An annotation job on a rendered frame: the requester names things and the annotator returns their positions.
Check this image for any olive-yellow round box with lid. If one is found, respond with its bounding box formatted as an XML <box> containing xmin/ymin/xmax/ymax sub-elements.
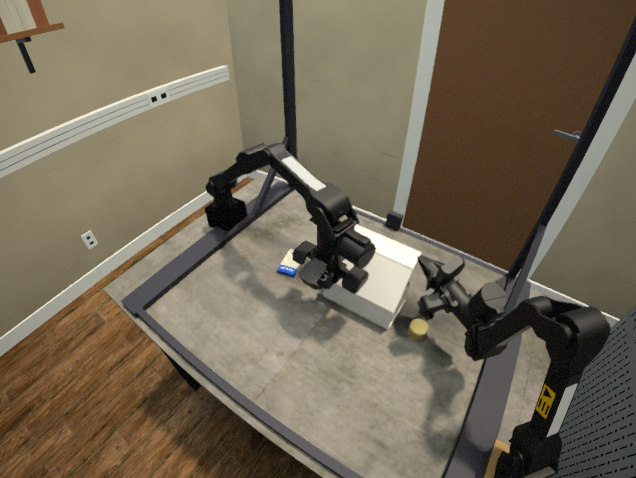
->
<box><xmin>408</xmin><ymin>318</ymin><xmax>428</xmax><ymax>341</ymax></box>

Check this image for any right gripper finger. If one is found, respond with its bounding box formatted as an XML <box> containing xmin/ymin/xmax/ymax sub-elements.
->
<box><xmin>327</xmin><ymin>277</ymin><xmax>341</xmax><ymax>290</ymax></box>

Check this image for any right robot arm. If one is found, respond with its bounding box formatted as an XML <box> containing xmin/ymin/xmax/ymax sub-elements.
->
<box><xmin>205</xmin><ymin>143</ymin><xmax>376</xmax><ymax>290</ymax></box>

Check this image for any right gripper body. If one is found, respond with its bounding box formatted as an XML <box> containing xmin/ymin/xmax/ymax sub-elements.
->
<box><xmin>292</xmin><ymin>241</ymin><xmax>369</xmax><ymax>294</ymax></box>

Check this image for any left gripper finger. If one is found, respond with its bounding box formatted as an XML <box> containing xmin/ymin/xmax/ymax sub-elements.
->
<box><xmin>417</xmin><ymin>255</ymin><xmax>445</xmax><ymax>284</ymax></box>
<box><xmin>418</xmin><ymin>260</ymin><xmax>434</xmax><ymax>291</ymax></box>

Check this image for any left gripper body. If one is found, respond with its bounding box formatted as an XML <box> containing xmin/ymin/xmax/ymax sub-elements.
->
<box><xmin>431</xmin><ymin>254</ymin><xmax>472</xmax><ymax>315</ymax></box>

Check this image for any blue and white bag of cable ties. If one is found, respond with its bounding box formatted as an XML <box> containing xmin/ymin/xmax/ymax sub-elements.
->
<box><xmin>277</xmin><ymin>248</ymin><xmax>300</xmax><ymax>278</ymax></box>

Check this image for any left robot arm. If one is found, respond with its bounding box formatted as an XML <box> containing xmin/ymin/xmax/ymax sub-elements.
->
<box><xmin>417</xmin><ymin>282</ymin><xmax>611</xmax><ymax>478</ymax></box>

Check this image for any white cardboard box with lid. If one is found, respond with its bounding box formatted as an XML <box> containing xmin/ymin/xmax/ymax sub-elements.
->
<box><xmin>323</xmin><ymin>225</ymin><xmax>422</xmax><ymax>330</ymax></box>

